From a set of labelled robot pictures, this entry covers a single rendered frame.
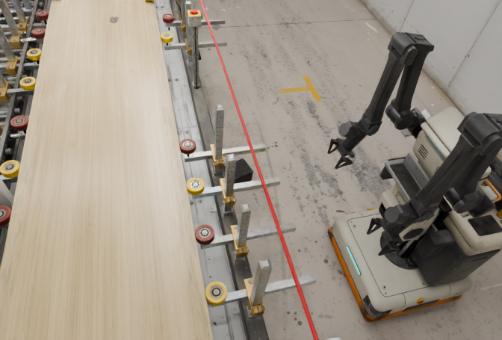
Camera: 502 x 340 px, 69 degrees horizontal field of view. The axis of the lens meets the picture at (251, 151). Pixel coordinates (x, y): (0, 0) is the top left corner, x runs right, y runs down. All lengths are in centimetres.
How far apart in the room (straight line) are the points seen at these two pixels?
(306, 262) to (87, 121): 160
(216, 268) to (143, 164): 60
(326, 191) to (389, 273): 84
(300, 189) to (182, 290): 162
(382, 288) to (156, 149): 147
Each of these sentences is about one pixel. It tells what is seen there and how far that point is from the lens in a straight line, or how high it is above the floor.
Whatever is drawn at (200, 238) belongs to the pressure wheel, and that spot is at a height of 91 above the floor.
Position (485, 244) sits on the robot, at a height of 80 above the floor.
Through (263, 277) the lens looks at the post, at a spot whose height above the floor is 110.
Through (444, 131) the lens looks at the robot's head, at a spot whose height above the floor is 134.
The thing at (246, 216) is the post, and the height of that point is 108.
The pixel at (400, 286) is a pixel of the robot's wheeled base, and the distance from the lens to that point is 238.
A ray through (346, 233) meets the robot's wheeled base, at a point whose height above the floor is 27.
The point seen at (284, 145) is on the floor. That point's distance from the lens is 314.
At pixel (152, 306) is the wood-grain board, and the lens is 146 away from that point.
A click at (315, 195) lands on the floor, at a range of 287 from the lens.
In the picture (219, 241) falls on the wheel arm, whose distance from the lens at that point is 163.
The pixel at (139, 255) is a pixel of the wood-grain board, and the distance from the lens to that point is 155.
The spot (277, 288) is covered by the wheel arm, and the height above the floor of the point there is 83.
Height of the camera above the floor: 227
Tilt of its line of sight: 48 degrees down
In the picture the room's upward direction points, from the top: 8 degrees clockwise
